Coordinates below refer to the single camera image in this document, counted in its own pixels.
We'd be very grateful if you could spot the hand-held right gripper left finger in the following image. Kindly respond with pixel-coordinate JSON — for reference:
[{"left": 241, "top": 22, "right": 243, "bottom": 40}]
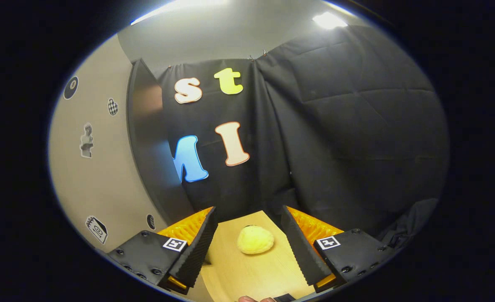
[{"left": 107, "top": 206, "right": 218, "bottom": 295}]

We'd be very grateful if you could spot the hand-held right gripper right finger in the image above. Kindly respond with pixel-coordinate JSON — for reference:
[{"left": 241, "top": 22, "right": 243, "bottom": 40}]
[{"left": 281, "top": 205, "right": 399, "bottom": 294}]

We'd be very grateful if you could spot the beige cabinet door with stickers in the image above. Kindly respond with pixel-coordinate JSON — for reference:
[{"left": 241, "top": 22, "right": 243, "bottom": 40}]
[{"left": 48, "top": 34, "right": 214, "bottom": 302}]

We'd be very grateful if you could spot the yellow fuzzy ball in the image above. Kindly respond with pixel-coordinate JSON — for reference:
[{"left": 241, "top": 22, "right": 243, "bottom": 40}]
[{"left": 237, "top": 225, "right": 275, "bottom": 255}]

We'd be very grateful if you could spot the black backdrop cloth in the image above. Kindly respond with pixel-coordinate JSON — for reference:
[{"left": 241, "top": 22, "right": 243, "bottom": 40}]
[{"left": 157, "top": 25, "right": 449, "bottom": 252}]

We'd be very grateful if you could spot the small ceiling light panel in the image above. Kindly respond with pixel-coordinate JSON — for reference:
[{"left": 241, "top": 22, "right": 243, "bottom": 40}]
[{"left": 312, "top": 11, "right": 348, "bottom": 30}]

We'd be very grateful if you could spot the large ceiling light panel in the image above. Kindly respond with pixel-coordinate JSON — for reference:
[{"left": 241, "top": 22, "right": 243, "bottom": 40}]
[{"left": 130, "top": 0, "right": 231, "bottom": 26}]

